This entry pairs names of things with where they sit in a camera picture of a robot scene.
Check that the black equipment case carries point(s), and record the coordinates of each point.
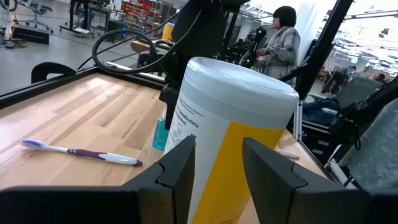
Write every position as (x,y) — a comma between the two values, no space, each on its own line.
(31,35)

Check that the black background robot arm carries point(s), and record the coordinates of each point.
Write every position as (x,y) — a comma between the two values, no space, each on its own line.
(256,43)

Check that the aluminium profile bracket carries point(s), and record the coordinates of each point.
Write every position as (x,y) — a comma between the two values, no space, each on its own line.
(298,121)

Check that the grey plastic sheet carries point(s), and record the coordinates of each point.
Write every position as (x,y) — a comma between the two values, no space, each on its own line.
(373,149)

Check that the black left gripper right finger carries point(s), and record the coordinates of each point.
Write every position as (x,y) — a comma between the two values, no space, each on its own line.
(267,180)

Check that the red parts shelving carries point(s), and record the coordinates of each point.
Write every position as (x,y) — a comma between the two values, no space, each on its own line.
(136,12)

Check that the wooden background table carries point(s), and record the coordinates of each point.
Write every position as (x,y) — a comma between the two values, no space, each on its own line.
(143,46)

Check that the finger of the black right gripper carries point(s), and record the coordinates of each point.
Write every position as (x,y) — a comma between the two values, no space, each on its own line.
(169,99)

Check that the grey office chair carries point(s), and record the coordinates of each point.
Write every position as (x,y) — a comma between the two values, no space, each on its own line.
(35,12)

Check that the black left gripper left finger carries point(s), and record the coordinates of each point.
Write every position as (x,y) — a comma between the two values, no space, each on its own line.
(180,168)

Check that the slim teal mouthwash bottle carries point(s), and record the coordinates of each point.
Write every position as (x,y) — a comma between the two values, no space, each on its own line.
(160,137)

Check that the yellow background canister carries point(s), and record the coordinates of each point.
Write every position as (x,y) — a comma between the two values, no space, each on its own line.
(168,31)

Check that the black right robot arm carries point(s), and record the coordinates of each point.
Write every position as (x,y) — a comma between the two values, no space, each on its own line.
(199,31)

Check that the person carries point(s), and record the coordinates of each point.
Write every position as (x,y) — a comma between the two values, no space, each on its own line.
(280,53)

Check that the yellow cup with white lid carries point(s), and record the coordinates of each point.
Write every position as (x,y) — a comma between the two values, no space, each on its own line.
(224,102)

